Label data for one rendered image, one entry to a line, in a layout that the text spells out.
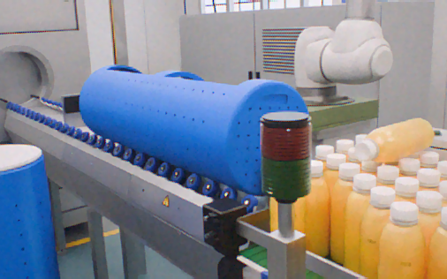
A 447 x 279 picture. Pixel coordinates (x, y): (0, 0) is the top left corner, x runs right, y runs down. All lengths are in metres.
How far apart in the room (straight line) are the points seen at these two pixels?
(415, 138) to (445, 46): 3.06
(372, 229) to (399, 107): 2.22
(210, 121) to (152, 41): 5.71
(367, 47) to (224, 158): 0.72
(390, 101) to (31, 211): 2.13
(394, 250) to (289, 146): 0.27
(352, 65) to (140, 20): 5.30
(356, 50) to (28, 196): 1.09
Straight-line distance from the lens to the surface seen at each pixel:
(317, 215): 0.98
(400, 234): 0.77
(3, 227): 1.40
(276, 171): 0.60
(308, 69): 1.79
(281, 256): 0.65
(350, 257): 0.93
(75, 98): 2.28
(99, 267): 2.20
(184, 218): 1.33
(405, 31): 2.99
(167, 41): 6.93
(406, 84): 3.05
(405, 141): 0.98
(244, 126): 1.11
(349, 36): 1.67
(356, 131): 1.88
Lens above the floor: 1.38
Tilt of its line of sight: 14 degrees down
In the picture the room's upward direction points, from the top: 2 degrees counter-clockwise
